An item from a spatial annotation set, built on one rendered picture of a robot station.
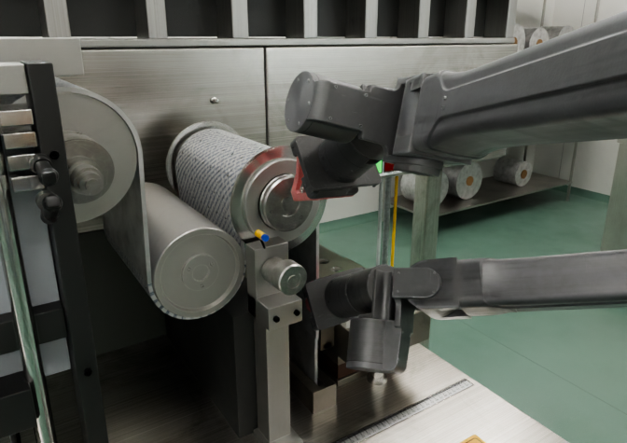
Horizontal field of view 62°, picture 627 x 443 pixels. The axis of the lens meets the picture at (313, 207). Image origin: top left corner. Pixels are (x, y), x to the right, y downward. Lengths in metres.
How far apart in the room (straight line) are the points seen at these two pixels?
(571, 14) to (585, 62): 5.45
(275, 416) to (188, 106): 0.54
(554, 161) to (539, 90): 5.52
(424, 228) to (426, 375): 0.74
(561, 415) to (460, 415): 1.61
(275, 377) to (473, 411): 0.33
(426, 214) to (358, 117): 1.16
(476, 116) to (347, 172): 0.25
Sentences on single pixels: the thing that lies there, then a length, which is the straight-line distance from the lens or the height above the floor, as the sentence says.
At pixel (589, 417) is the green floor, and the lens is 2.54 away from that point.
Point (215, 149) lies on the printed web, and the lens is 0.79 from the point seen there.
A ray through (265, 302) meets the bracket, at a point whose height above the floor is 1.14.
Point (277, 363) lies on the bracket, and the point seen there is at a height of 1.04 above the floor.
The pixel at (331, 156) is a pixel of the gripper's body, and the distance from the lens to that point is 0.57.
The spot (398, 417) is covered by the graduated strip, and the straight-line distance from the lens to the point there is 0.88.
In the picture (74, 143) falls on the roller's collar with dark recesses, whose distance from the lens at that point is 0.55.
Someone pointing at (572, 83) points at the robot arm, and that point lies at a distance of 0.27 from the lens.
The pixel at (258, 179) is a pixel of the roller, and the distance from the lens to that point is 0.67.
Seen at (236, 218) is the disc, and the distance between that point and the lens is 0.68.
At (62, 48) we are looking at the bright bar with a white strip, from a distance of 0.56.
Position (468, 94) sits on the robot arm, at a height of 1.42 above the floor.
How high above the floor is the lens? 1.46
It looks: 18 degrees down
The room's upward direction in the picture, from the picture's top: straight up
